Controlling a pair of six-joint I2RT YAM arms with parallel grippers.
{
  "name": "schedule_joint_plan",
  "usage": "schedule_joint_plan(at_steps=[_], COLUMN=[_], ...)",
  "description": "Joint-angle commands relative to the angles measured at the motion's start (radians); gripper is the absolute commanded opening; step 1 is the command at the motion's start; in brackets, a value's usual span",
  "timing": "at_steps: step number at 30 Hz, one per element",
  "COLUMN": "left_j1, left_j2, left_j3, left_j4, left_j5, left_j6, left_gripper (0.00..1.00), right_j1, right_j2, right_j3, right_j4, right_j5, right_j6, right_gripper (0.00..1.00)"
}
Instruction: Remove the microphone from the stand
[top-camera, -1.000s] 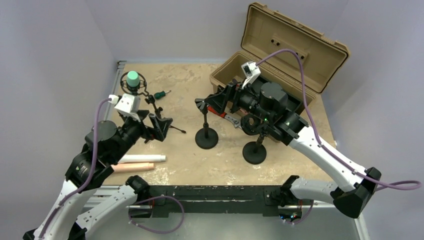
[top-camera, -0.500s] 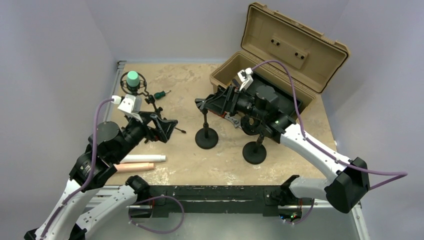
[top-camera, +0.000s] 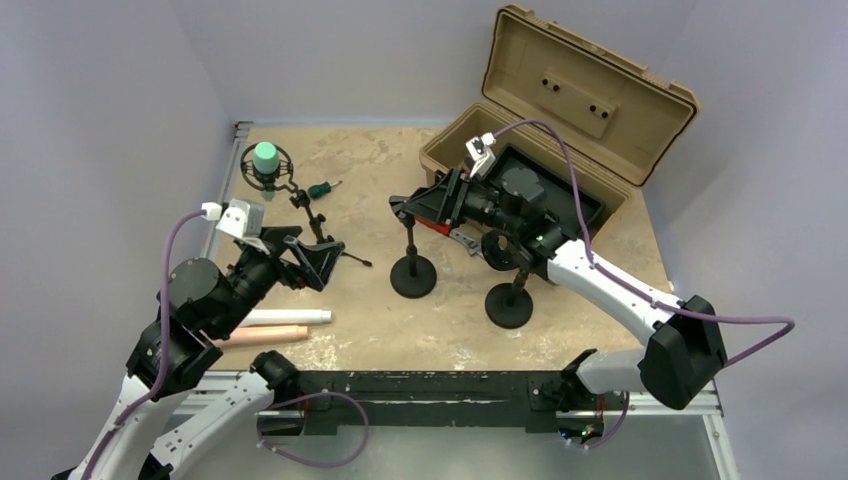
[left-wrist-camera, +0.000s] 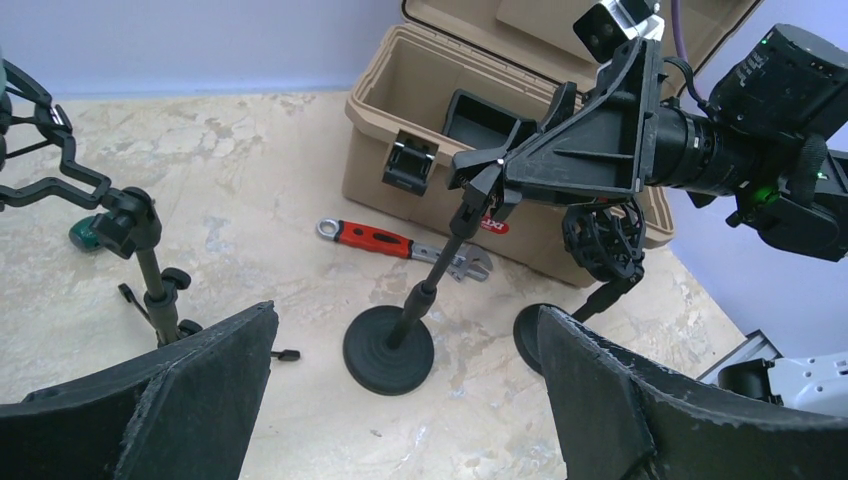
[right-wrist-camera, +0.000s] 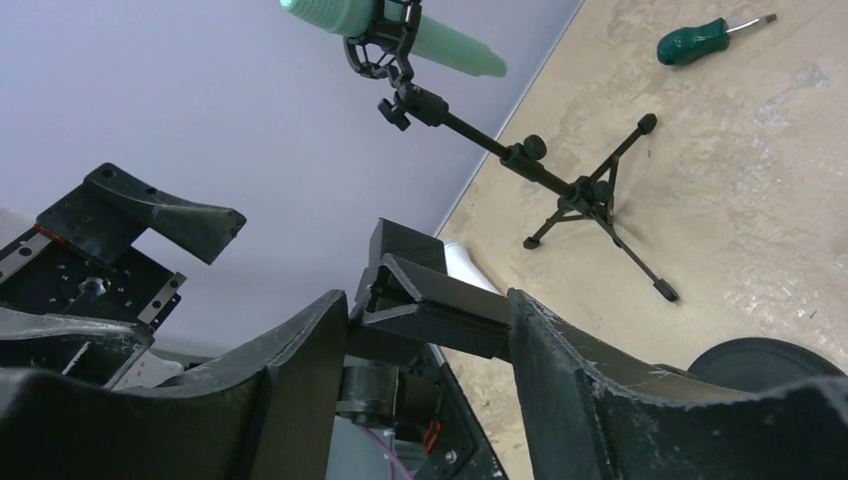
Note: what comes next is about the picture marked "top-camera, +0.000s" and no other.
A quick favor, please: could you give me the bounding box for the tan plastic tool case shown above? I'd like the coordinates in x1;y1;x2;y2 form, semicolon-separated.
419;4;701;233

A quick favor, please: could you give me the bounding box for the pink microphone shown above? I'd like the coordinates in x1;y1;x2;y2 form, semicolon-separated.
213;325;309;348

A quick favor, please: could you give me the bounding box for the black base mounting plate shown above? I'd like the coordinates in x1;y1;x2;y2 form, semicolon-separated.
272;370;624;437

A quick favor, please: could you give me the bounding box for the white microphone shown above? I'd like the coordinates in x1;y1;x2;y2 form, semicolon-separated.
241;309;333;327

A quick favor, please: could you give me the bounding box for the green handle screwdriver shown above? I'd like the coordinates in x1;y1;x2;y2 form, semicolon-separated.
307;180;343;199

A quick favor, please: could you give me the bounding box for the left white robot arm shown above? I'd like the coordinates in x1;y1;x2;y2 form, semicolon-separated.
57;226;345;479

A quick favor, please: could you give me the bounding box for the round base shock mount stand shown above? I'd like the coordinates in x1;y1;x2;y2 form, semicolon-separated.
481;230;533;329

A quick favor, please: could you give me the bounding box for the red adjustable wrench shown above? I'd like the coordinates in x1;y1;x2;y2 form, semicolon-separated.
416;217;483;257

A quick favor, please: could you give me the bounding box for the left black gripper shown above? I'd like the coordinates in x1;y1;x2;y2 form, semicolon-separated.
213;224;344;336

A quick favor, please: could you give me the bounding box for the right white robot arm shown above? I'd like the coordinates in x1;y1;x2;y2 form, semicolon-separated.
389;168;728;410

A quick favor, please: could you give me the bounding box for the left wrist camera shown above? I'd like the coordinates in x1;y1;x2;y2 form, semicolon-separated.
200;198;270;254

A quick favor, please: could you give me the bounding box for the black tripod mic stand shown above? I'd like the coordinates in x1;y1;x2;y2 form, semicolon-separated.
239;142;334;244

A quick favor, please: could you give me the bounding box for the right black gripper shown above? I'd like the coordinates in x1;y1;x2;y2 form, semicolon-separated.
403;166;521;236

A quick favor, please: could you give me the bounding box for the green microphone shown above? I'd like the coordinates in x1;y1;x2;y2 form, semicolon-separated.
253;142;281;202

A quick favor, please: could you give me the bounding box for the round base clip stand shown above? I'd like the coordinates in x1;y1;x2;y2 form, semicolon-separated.
389;195;437;299

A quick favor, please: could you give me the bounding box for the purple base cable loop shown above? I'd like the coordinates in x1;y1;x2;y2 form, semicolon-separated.
255;390;371;470

